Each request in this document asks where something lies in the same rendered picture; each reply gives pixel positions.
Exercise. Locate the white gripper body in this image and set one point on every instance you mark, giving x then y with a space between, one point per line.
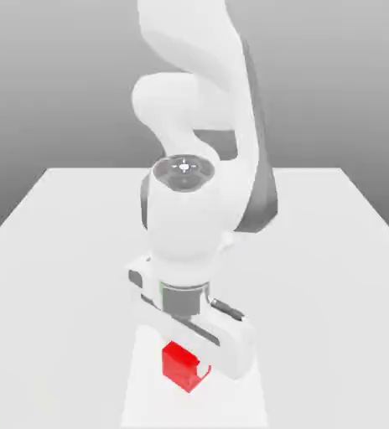
229 348

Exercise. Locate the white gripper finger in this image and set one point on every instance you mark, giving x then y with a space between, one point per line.
202 370

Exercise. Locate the small red cube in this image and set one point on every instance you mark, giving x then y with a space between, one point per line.
177 367

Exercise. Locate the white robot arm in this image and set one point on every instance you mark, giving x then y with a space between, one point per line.
184 221

